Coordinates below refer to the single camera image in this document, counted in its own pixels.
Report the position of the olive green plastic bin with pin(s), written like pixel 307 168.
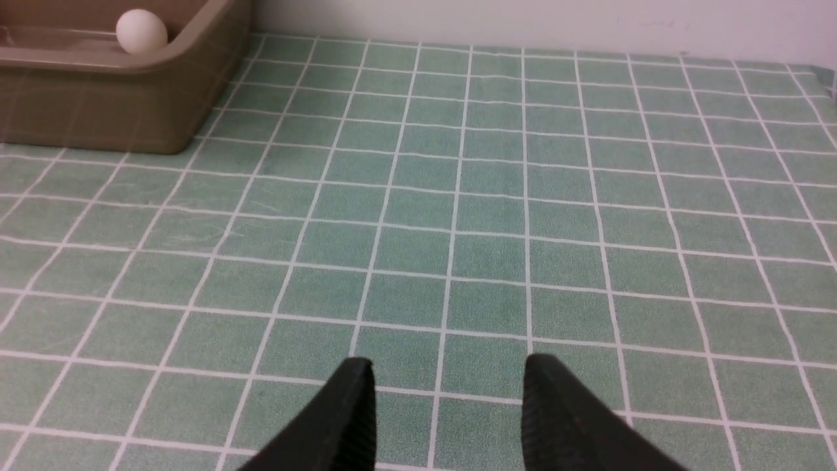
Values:
pixel 66 82

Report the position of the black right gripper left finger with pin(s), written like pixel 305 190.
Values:
pixel 336 430

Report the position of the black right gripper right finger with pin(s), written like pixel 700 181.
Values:
pixel 564 426

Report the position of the white ping-pong ball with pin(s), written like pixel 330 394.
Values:
pixel 140 31

